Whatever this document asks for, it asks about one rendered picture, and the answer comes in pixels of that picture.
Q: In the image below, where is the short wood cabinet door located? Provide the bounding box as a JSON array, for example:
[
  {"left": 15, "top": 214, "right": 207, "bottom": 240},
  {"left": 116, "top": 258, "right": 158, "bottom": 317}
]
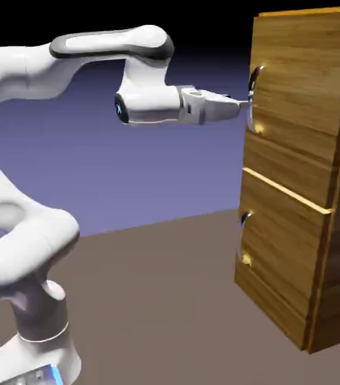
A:
[{"left": 233, "top": 167, "right": 332, "bottom": 352}]

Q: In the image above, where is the long curved metal handle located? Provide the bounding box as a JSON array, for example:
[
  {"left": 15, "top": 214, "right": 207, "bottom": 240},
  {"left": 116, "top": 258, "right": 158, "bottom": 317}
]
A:
[{"left": 245, "top": 65, "right": 265, "bottom": 133}]

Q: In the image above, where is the short curved metal handle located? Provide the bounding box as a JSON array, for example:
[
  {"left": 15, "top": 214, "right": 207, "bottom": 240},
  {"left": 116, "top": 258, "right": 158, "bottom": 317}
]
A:
[{"left": 237, "top": 210, "right": 255, "bottom": 266}]

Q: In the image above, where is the tall wood cabinet door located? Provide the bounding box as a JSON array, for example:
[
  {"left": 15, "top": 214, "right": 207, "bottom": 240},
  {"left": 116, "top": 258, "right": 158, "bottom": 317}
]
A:
[{"left": 241, "top": 11, "right": 340, "bottom": 210}]

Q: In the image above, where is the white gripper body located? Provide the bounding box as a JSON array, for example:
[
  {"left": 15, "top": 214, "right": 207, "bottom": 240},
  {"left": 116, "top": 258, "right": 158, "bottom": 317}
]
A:
[{"left": 199, "top": 89, "right": 241, "bottom": 126}]

